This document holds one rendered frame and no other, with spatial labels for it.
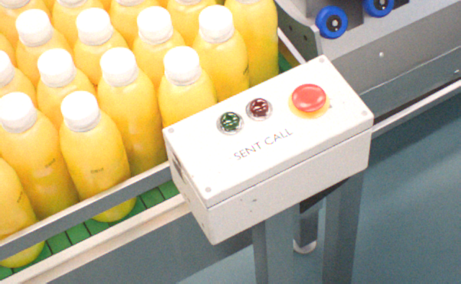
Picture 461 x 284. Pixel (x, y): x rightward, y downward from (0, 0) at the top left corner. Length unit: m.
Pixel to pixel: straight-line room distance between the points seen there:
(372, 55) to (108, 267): 0.47
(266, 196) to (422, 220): 1.24
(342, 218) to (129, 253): 0.66
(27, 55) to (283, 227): 0.37
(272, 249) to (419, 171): 1.14
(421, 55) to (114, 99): 0.50
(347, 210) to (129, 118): 0.74
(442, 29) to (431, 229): 0.89
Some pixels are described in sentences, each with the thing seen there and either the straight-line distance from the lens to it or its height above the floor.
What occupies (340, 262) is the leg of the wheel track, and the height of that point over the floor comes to 0.20.
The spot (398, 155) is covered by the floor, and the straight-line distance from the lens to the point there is 2.23.
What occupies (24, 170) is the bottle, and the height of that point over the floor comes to 1.02.
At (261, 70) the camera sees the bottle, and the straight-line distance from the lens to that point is 1.13.
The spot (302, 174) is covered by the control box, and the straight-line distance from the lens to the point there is 0.93.
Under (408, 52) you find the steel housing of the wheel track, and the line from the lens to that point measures 1.29.
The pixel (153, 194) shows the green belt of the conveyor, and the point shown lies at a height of 0.90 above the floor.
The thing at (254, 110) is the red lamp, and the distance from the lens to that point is 0.91.
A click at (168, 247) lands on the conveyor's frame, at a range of 1.14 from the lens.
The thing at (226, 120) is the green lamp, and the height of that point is 1.11.
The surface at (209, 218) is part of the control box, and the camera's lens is 0.90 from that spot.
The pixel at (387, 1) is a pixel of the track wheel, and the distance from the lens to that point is 1.22.
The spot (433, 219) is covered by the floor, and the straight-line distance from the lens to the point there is 2.14.
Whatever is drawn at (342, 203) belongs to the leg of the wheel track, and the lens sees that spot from 1.63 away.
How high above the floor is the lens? 1.83
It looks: 54 degrees down
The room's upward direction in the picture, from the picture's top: 6 degrees counter-clockwise
